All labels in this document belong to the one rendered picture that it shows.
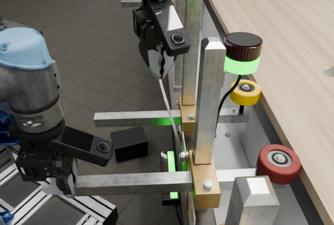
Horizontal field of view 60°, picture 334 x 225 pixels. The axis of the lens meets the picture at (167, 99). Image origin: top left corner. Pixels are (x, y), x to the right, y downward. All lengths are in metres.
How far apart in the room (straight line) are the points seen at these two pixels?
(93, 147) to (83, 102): 1.77
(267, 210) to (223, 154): 0.70
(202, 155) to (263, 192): 0.32
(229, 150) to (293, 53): 0.38
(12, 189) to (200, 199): 1.12
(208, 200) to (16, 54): 0.42
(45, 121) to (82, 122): 1.63
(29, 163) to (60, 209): 0.87
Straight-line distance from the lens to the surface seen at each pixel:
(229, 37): 0.48
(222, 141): 1.04
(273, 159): 0.63
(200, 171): 0.62
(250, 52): 0.46
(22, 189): 1.55
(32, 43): 0.43
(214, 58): 0.47
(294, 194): 0.72
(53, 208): 1.43
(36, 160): 0.56
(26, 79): 0.44
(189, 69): 0.77
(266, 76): 0.88
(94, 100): 2.30
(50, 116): 0.49
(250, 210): 0.30
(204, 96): 0.51
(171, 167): 0.84
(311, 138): 0.71
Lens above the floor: 1.34
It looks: 37 degrees down
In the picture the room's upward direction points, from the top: straight up
